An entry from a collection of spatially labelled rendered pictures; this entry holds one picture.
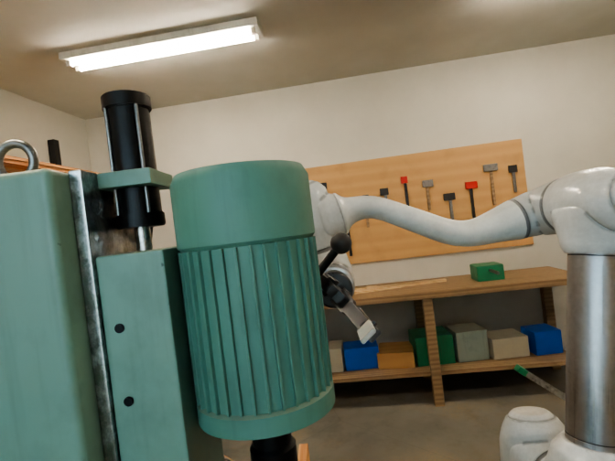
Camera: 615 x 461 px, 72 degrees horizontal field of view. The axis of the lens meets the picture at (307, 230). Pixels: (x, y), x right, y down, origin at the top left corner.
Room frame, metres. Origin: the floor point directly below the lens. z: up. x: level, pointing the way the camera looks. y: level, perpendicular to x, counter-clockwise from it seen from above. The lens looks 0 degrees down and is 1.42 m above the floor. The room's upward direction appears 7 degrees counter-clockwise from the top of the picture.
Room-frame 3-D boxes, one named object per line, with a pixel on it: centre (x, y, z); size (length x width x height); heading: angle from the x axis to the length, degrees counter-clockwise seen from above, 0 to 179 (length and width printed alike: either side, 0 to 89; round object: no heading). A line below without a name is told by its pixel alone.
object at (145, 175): (0.55, 0.22, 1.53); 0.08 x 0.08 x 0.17; 88
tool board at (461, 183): (3.67, -0.90, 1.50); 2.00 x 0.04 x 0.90; 83
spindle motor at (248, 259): (0.54, 0.08, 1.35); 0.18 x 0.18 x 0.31
